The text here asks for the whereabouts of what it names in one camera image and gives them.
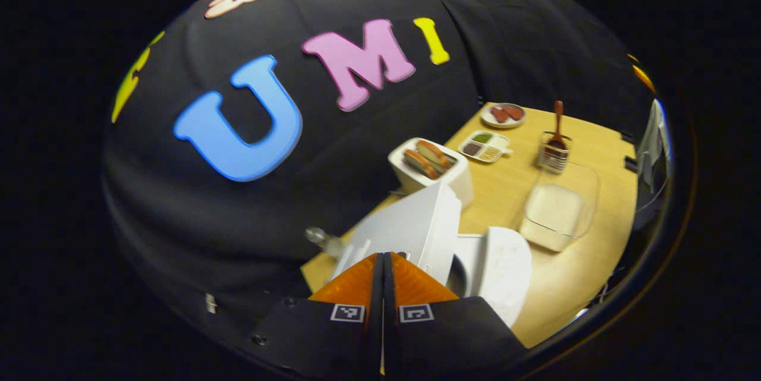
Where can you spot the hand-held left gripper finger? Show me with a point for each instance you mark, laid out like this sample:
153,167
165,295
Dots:
390,333
376,333

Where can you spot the white rice cooker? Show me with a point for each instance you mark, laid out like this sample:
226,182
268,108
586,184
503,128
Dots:
416,226

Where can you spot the clear chopstick holder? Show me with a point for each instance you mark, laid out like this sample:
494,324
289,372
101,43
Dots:
553,164

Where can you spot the clear rice container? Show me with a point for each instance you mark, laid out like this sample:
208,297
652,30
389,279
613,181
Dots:
590,191

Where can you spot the brown wooden spoon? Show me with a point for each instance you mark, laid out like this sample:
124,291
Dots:
558,119

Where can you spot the small clear glass bottle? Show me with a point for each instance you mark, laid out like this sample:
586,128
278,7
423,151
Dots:
326,241

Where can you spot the white toaster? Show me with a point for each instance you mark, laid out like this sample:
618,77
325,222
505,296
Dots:
461,188

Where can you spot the silver cloth clip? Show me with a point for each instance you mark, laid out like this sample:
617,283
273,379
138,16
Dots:
211,304

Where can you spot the toasted bread slice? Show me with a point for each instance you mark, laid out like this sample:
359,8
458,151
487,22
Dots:
433,152
419,162

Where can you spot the white divided grain dish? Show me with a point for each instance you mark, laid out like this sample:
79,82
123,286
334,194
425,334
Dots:
500,143

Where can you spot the round white plate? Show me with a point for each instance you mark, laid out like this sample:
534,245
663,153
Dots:
502,125

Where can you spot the red meat slice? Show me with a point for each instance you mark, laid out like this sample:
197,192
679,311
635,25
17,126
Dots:
499,114
513,112

